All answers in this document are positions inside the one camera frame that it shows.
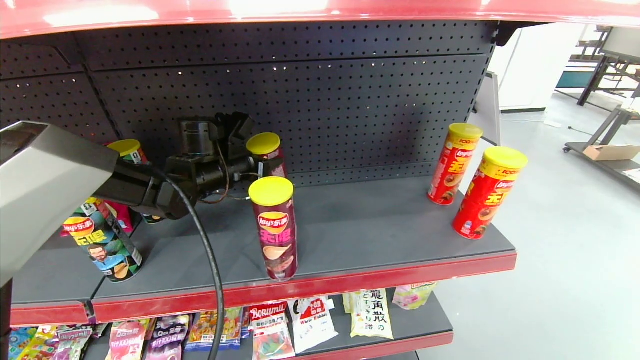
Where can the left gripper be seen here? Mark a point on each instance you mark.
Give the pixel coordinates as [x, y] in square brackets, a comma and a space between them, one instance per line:
[239, 169]

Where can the maroon chip can yellow lid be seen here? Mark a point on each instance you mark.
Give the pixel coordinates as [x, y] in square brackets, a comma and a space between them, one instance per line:
[278, 235]
[270, 159]

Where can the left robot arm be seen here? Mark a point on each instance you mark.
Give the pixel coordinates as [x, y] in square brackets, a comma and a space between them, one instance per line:
[45, 180]

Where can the red and black shop shelf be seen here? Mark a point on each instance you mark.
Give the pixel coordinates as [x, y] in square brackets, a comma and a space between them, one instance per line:
[360, 115]

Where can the green chip can yellow lid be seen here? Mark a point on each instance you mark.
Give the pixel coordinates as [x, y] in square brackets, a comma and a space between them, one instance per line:
[131, 150]

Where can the teal chip can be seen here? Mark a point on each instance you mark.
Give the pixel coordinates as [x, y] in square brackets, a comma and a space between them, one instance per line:
[102, 247]

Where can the orange snack pack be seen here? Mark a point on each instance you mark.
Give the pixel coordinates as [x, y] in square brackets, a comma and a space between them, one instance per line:
[200, 330]

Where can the red and clear candy pack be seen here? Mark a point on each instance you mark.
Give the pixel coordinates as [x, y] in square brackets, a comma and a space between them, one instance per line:
[272, 332]

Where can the white candy pack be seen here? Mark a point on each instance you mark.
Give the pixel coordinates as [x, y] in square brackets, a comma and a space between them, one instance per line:
[312, 325]

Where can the pale yellow snack pack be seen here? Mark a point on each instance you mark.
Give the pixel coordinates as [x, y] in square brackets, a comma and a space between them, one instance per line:
[350, 301]

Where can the dark purple snack pack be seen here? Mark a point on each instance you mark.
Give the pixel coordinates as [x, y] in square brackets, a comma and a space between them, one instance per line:
[167, 337]

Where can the cream candy pack black writing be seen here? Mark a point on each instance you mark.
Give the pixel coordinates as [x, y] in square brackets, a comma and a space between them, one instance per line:
[372, 315]

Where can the red chip can yellow lid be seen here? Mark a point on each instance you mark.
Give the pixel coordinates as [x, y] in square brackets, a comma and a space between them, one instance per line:
[487, 197]
[452, 167]

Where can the pale green pink snack pack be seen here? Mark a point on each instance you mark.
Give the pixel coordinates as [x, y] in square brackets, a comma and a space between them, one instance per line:
[412, 295]

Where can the blue snack pack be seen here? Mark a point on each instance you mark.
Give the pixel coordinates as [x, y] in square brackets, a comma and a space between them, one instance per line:
[19, 342]

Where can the grey wheeled stand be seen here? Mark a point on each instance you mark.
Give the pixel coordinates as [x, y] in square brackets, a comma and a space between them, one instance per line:
[607, 130]

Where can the black metal table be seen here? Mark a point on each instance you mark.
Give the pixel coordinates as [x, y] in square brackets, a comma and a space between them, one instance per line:
[597, 75]

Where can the cardboard box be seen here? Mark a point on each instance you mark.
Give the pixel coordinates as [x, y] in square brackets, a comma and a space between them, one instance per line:
[610, 152]

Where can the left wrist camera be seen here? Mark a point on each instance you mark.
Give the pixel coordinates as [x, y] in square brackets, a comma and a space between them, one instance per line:
[238, 134]

